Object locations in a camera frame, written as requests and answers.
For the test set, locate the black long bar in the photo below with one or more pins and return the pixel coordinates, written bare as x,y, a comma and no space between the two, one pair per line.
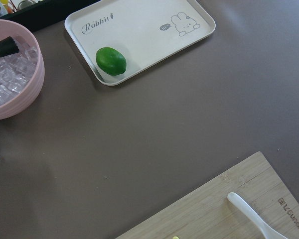
46,13

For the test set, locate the cream rabbit tray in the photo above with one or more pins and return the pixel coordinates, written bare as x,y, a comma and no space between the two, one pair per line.
145,32

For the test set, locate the green lime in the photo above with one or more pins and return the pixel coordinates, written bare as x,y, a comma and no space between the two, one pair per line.
111,61

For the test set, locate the steel black-tipped muddler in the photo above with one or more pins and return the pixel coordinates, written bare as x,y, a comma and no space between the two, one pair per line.
8,47

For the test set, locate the bamboo cutting board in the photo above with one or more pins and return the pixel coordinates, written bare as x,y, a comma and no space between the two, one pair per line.
206,213

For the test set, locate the pink ice bowl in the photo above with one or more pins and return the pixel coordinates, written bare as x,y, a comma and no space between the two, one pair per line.
27,96

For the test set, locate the white ceramic spoon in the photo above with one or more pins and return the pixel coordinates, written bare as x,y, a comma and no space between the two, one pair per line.
246,209

